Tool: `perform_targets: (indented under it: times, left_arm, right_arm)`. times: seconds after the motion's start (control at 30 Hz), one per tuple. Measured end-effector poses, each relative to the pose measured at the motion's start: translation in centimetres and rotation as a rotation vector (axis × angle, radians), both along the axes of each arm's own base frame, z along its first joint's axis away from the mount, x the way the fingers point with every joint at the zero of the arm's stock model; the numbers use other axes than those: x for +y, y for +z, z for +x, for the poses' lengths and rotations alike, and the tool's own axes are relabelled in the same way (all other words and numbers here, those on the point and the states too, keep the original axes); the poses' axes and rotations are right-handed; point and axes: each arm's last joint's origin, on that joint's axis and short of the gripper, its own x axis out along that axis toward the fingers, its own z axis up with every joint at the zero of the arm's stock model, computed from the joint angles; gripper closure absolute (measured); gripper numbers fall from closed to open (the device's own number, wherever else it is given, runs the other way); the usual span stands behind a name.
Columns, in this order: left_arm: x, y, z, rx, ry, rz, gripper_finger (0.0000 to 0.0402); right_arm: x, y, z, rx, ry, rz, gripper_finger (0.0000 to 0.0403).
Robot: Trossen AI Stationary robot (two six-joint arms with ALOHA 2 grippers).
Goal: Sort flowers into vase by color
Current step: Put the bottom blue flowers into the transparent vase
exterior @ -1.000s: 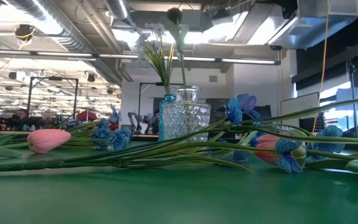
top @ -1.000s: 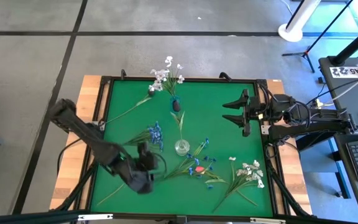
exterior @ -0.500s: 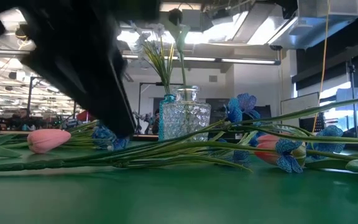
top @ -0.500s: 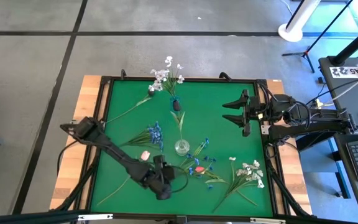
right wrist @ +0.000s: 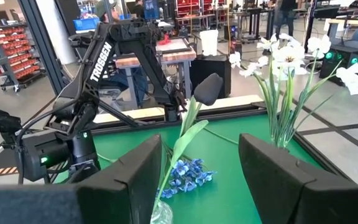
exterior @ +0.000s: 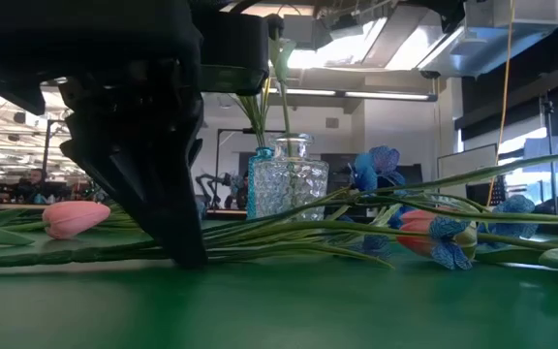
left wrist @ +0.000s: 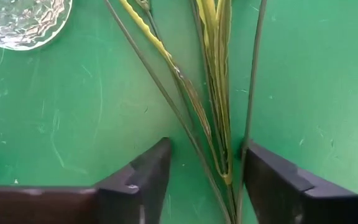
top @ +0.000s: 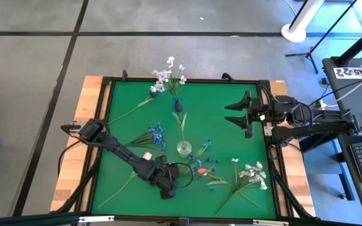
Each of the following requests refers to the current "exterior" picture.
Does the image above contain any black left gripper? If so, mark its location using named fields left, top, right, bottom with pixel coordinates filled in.
left=0, top=0, right=207, bottom=269

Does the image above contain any teal blue glass vase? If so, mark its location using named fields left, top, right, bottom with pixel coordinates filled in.
left=246, top=146, right=275, bottom=220

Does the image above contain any pale pink tulip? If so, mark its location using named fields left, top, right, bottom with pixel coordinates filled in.
left=0, top=201, right=111, bottom=246

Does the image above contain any clear textured glass vase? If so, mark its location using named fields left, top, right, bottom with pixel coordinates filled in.
left=252, top=133, right=330, bottom=222

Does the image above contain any dark purple tulip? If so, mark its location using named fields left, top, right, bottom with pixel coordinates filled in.
left=264, top=13, right=299, bottom=214

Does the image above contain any person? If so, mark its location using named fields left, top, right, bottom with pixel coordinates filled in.
left=15, top=167, right=67, bottom=205

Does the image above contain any grey cabinet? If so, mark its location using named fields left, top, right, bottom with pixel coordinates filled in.
left=322, top=153, right=357, bottom=195

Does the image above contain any green table mat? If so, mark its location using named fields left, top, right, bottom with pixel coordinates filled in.
left=0, top=220, right=558, bottom=349

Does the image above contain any black upright panel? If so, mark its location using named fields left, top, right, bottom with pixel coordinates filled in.
left=397, top=163, right=424, bottom=185

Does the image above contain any white whiteboard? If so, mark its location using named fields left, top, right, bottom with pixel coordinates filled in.
left=436, top=143, right=499, bottom=195

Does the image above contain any black equipment cart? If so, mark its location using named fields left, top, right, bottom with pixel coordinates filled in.
left=465, top=176, right=508, bottom=207

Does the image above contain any black light stand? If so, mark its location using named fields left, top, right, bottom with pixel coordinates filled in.
left=539, top=92, right=558, bottom=214

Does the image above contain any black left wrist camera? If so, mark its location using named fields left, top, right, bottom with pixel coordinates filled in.
left=200, top=10, right=271, bottom=97

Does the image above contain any yellow hanging cord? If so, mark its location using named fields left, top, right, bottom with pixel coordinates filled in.
left=484, top=0, right=516, bottom=209

